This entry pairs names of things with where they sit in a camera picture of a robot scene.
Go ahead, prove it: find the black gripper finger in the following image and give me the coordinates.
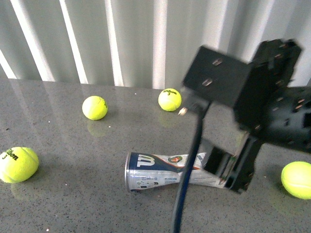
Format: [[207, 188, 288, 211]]
[[203, 133, 263, 194]]

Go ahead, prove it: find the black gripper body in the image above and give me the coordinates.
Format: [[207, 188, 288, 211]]
[[233, 39, 311, 153]]

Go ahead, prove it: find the clear Wilson tennis ball can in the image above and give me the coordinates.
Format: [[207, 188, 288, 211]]
[[124, 152, 225, 192]]

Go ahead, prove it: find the Roland Garros tennis ball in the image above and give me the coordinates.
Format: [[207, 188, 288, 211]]
[[281, 161, 311, 200]]

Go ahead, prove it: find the Wilson tennis ball near curtain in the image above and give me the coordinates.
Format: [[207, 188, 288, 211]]
[[158, 88, 182, 112]]

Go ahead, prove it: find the yellow tennis ball black print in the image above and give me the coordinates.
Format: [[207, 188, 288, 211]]
[[82, 96, 108, 120]]

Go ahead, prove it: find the Wilson 3 tennis ball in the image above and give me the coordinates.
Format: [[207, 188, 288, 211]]
[[0, 147, 39, 183]]

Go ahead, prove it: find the white pleated curtain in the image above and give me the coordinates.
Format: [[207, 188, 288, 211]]
[[0, 0, 311, 89]]

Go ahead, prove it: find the black camera box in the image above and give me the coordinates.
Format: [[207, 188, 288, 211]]
[[182, 46, 255, 115]]

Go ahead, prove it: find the black camera cable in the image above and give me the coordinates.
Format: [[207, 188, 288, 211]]
[[171, 101, 211, 233]]

